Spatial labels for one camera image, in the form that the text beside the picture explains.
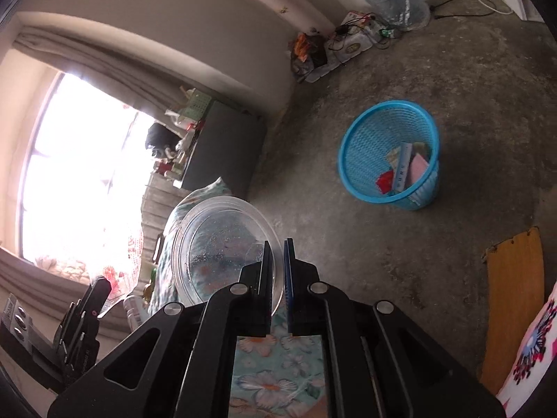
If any black floor cable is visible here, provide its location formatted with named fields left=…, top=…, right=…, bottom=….
left=429, top=0, right=484, bottom=20

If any wooden board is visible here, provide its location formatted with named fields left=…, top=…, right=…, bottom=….
left=480, top=226, right=544, bottom=395

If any black charger cable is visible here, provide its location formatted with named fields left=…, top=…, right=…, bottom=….
left=328, top=13, right=392, bottom=51

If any clear plastic bowl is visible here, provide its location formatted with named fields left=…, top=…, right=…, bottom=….
left=172, top=196, right=283, bottom=318

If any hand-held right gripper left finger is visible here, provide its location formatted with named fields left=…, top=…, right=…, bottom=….
left=46, top=240, right=275, bottom=418

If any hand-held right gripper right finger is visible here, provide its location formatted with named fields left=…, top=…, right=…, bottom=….
left=283, top=239, right=508, bottom=418

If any clear red-printed plastic bag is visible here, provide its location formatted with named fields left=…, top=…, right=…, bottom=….
left=100, top=222, right=146, bottom=301

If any grey right window curtain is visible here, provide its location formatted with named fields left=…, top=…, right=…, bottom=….
left=13, top=26, right=188, bottom=114

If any grey window curtain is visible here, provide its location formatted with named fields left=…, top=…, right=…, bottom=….
left=0, top=248, right=131, bottom=336
left=13, top=26, right=188, bottom=114

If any white power strip with cables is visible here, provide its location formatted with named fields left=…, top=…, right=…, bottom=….
left=305, top=11, right=392, bottom=83

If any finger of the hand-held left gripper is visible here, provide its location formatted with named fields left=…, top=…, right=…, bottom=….
left=54, top=300, right=81, bottom=350
left=79, top=276, right=111, bottom=341

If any pink packet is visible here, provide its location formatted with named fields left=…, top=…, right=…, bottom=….
left=409, top=152, right=431, bottom=184

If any orange black snack packet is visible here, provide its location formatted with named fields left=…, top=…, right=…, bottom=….
left=291, top=30, right=329, bottom=75

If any grey left window curtain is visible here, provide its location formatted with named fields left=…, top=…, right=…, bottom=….
left=0, top=248, right=131, bottom=336

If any grey cabinet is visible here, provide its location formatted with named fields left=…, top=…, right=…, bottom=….
left=180, top=100, right=267, bottom=201

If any green plastic storage basket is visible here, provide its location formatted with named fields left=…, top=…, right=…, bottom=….
left=183, top=91, right=216, bottom=123

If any floral quilted blanket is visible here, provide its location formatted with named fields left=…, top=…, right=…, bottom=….
left=146, top=177, right=327, bottom=418

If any black bag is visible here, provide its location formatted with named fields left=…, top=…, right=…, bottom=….
left=146, top=123, right=181, bottom=157

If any blue plastic waste basket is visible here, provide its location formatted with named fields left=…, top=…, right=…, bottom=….
left=338, top=100, right=440, bottom=212

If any white cable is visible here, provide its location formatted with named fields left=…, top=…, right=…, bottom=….
left=479, top=0, right=516, bottom=16

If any white plastic bag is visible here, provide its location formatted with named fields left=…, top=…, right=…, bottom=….
left=165, top=109, right=192, bottom=131

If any pink printed blanket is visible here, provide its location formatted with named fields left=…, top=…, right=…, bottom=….
left=496, top=283, right=557, bottom=418

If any metal window railing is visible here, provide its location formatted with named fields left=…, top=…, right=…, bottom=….
left=139, top=170, right=188, bottom=249

